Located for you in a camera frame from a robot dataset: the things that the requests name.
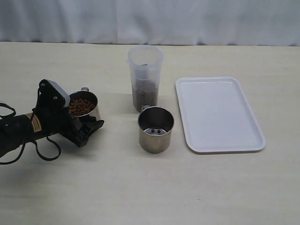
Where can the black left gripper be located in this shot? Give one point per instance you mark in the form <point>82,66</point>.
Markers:
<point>52,113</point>

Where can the steel mug with pellets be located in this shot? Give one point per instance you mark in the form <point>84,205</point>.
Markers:
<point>83,103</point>
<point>155,128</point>

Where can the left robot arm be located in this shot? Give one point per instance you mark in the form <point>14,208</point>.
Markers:
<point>15,130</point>

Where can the translucent plastic tall container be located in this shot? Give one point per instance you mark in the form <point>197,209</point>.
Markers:
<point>145,63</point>

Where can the white rectangular plastic tray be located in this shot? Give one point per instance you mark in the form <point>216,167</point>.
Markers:
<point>217,117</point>

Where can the white backdrop curtain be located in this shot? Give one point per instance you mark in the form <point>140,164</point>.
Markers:
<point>152,22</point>

